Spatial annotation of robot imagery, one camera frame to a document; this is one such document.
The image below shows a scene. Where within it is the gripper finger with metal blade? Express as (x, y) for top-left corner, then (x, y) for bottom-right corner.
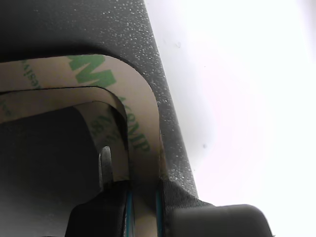
(65, 145), (136, 237)

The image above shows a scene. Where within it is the beige rectangular adhesive frame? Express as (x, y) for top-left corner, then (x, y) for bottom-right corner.
(0, 53), (165, 237)
(74, 100), (124, 158)
(0, 86), (130, 183)

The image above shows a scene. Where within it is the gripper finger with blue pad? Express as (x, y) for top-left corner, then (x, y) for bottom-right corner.
(156, 178), (275, 237)

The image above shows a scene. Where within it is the flat grey tray plate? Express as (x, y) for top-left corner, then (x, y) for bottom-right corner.
(0, 0), (215, 237)

